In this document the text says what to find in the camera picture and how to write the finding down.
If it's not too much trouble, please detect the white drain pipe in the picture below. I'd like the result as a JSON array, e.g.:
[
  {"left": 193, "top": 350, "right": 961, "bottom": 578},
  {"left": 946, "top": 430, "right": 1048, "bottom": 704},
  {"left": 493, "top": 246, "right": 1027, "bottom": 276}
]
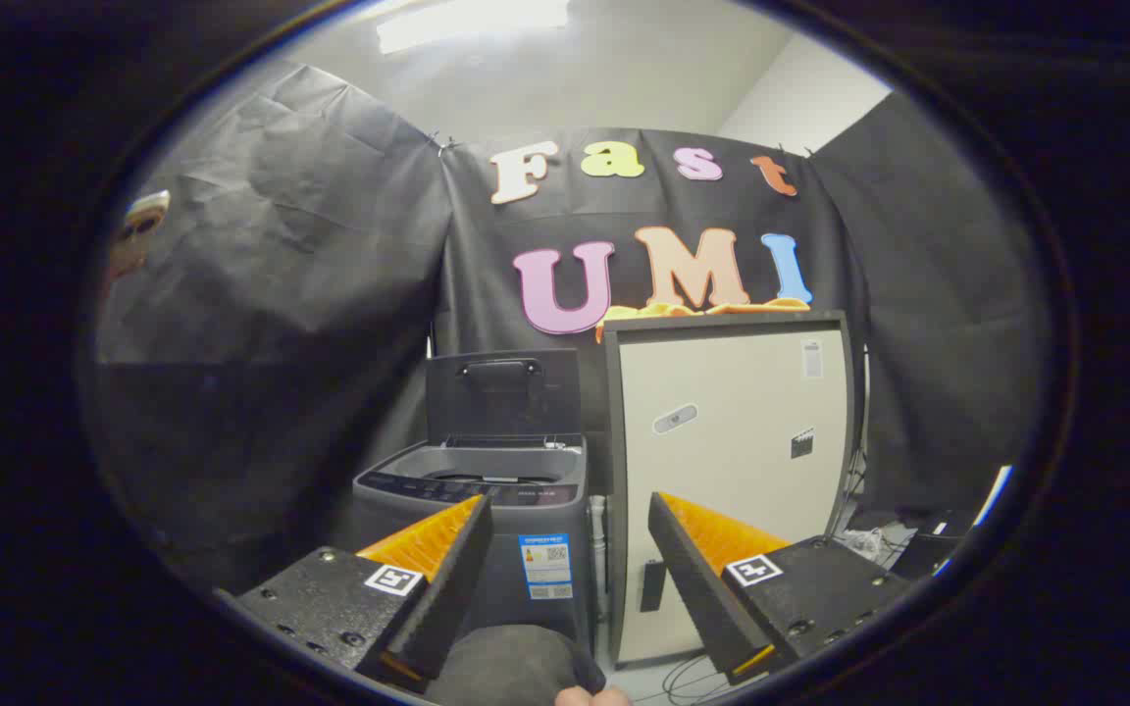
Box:
[{"left": 591, "top": 495, "right": 611, "bottom": 621}]

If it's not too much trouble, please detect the orange polo shirt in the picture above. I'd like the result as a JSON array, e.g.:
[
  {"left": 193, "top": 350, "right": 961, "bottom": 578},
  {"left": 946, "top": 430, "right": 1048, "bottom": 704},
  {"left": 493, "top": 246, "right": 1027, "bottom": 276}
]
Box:
[{"left": 596, "top": 297, "right": 811, "bottom": 341}]

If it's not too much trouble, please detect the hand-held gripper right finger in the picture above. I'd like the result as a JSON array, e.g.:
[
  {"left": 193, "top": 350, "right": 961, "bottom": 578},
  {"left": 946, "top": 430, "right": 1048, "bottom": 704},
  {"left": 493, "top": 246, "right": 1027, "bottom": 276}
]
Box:
[{"left": 647, "top": 491, "right": 914, "bottom": 685}]

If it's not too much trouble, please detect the black box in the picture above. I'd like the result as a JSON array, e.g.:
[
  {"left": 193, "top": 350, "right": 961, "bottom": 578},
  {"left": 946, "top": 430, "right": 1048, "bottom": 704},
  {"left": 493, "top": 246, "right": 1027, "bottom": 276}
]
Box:
[{"left": 891, "top": 508, "right": 978, "bottom": 581}]

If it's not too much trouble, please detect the beige cabinet with dark frame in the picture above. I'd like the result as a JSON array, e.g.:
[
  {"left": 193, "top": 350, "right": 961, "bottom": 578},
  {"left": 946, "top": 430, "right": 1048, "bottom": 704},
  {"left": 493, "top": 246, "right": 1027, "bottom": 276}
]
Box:
[{"left": 602, "top": 312, "right": 857, "bottom": 668}]

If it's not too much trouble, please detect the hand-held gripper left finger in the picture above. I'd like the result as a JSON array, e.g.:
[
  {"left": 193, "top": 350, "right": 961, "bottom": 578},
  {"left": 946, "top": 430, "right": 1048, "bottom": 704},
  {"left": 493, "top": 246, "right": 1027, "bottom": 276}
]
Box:
[{"left": 215, "top": 493, "right": 494, "bottom": 692}]

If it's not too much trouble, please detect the person's leg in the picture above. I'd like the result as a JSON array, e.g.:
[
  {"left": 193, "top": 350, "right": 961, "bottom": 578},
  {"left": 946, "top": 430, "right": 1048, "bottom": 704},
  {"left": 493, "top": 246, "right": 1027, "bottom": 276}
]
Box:
[{"left": 425, "top": 625, "right": 608, "bottom": 706}]

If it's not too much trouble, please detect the black backdrop cloth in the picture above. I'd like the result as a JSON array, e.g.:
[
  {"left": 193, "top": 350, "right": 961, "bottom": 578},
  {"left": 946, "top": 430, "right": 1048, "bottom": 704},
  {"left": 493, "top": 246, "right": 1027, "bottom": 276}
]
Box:
[{"left": 94, "top": 59, "right": 1052, "bottom": 589}]

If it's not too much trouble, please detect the black floor cable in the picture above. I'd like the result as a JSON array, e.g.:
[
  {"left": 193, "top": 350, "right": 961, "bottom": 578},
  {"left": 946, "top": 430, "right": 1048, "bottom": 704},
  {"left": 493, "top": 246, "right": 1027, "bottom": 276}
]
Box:
[{"left": 656, "top": 652, "right": 725, "bottom": 703}]

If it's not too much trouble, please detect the round tan wall decoration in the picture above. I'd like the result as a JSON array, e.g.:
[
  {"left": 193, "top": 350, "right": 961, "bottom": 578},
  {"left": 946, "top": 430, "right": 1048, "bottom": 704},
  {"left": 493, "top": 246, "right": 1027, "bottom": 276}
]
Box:
[{"left": 109, "top": 189, "right": 172, "bottom": 280}]

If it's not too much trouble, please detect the grey washing machine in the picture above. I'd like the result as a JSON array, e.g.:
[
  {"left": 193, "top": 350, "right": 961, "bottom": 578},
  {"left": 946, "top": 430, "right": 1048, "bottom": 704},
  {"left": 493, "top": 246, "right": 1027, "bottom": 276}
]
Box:
[{"left": 351, "top": 434, "right": 593, "bottom": 650}]

